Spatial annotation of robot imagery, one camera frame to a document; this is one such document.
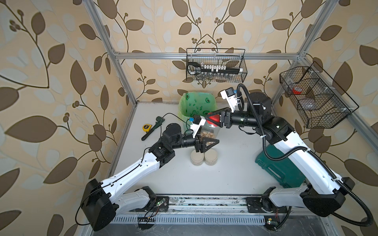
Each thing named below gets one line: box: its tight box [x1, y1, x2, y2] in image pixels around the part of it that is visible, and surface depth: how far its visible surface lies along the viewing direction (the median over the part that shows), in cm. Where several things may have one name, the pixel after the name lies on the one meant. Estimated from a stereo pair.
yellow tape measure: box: [142, 123, 153, 133], surface depth 105 cm
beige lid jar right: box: [203, 148, 219, 166], surface depth 87 cm
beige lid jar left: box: [190, 149, 205, 167], surface depth 86 cm
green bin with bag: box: [178, 91, 219, 120], surface depth 96 cm
